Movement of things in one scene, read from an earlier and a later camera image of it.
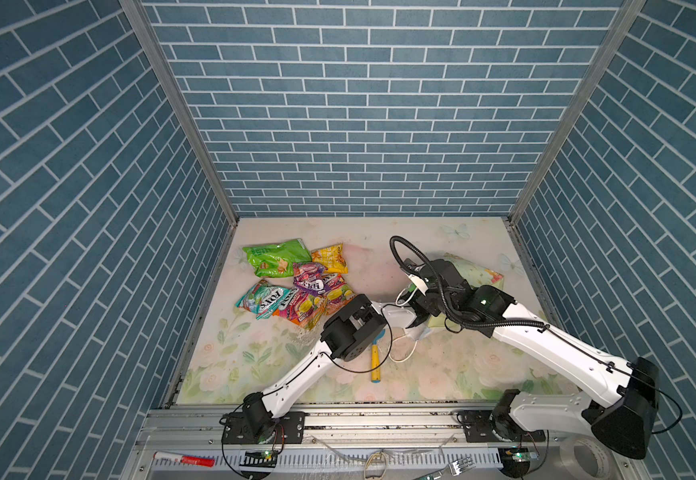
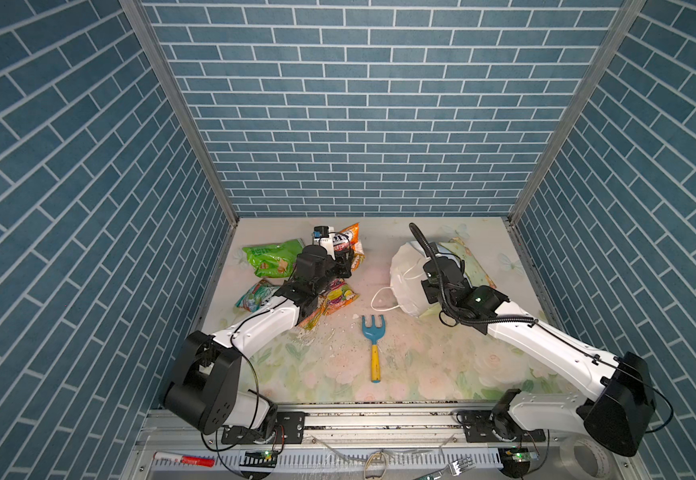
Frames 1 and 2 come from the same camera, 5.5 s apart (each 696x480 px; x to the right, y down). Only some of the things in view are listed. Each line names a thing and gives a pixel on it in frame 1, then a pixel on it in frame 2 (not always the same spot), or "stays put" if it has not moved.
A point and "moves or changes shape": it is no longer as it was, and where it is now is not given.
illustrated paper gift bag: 402,319 to 408,272
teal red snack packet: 262,299 stays put
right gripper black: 421,300 stays put
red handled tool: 192,460 stays put
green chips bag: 277,260 stays put
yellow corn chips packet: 332,257 moves or changes shape
